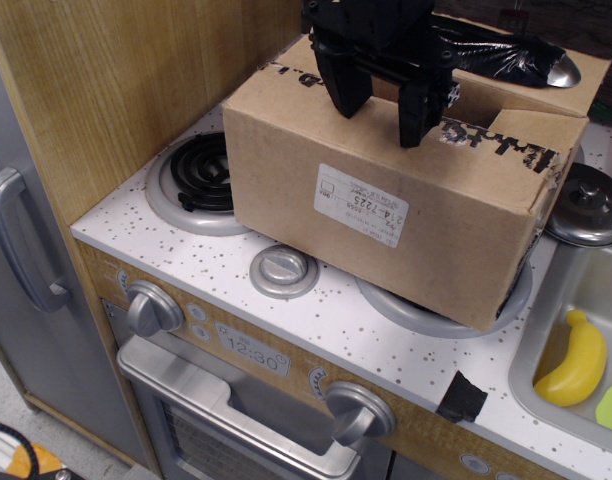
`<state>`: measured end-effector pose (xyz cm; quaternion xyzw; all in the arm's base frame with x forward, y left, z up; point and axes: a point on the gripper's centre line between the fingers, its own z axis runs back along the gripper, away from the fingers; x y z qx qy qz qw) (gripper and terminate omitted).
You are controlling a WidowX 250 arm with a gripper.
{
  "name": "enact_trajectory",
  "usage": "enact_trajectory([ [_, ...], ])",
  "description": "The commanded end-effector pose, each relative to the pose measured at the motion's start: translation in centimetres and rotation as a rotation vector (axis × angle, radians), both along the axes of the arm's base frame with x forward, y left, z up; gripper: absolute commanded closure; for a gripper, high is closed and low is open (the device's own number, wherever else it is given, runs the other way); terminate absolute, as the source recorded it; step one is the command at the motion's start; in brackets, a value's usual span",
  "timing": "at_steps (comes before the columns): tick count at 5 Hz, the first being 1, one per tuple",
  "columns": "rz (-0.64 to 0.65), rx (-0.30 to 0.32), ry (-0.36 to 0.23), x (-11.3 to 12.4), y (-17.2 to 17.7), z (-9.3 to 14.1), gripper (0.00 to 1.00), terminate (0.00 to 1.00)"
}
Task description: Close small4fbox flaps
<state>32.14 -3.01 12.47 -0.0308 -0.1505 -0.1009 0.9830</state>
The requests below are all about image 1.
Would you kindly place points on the black tape piece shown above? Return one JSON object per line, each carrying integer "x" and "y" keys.
{"x": 462, "y": 401}

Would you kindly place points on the oven clock display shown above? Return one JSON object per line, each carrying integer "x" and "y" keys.
{"x": 251, "y": 349}

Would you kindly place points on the grey round stove knob top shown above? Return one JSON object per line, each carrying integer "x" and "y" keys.
{"x": 282, "y": 272}

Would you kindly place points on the silver oven knob left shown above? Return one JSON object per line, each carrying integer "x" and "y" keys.
{"x": 151, "y": 310}

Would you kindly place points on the orange object bottom left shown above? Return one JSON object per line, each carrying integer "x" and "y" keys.
{"x": 20, "y": 465}

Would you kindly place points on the silver oven knob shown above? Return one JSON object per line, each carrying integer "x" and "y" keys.
{"x": 151, "y": 310}
{"x": 358, "y": 413}

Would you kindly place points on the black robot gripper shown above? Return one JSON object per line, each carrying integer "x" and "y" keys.
{"x": 353, "y": 41}

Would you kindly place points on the brown cardboard box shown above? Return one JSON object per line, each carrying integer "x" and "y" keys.
{"x": 447, "y": 224}

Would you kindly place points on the grey fridge door handle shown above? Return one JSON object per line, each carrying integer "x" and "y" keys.
{"x": 44, "y": 296}

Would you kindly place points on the taped spoon on far flap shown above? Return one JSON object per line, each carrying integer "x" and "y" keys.
{"x": 513, "y": 58}

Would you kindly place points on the yellow toy banana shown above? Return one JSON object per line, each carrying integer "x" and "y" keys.
{"x": 580, "y": 372}

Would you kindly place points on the silver oven door handle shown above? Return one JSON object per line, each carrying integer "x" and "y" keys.
{"x": 201, "y": 435}

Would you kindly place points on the steel pot lid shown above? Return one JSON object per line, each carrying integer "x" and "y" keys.
{"x": 582, "y": 214}

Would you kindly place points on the silver oven knob right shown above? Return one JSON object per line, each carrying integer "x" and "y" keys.
{"x": 358, "y": 413}

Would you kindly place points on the black coil burner left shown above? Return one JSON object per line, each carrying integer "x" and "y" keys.
{"x": 188, "y": 186}

